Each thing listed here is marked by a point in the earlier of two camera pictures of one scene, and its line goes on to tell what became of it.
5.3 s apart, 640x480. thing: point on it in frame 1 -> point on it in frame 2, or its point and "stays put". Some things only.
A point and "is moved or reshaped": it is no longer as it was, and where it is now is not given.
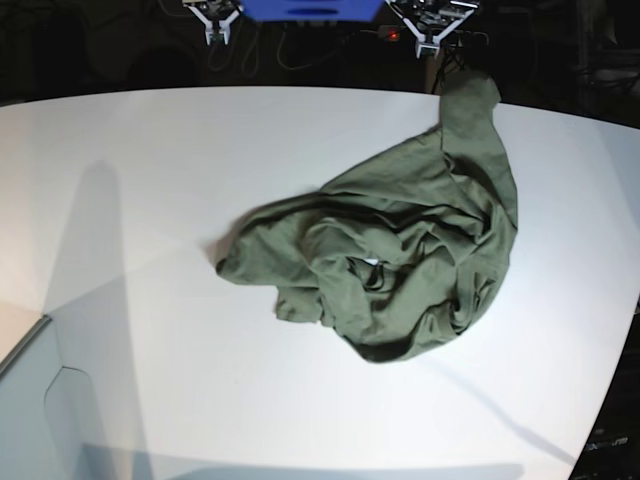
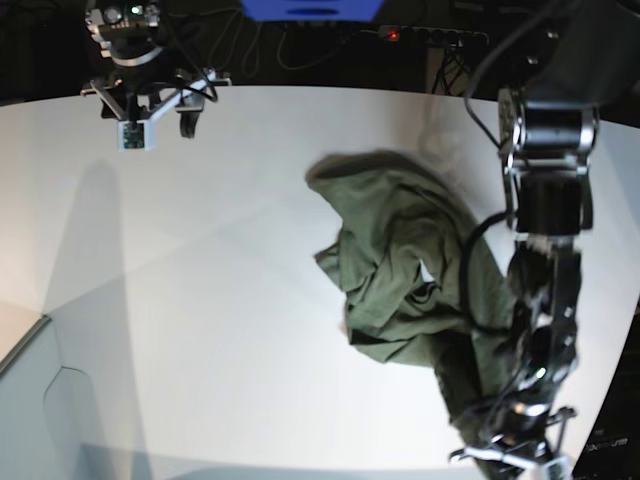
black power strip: x=454 y=36 stays put
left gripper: x=215 y=14 -> x=143 y=95
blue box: x=313 y=11 stays put
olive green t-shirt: x=402 y=250 is moved or reshaped
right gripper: x=432 y=19 -> x=523 y=437
